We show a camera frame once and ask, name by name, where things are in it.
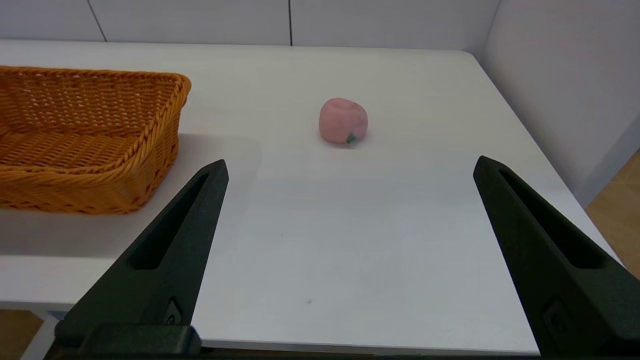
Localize white table leg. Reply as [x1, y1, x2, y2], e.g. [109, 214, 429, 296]
[20, 310, 67, 360]

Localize pink peach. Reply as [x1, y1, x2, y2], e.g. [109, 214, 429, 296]
[319, 97, 369, 146]

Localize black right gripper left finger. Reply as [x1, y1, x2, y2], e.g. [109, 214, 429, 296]
[44, 159, 229, 358]

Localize orange wicker basket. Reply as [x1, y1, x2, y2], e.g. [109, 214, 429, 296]
[0, 66, 192, 216]

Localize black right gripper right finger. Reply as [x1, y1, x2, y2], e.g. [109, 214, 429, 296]
[473, 155, 640, 357]

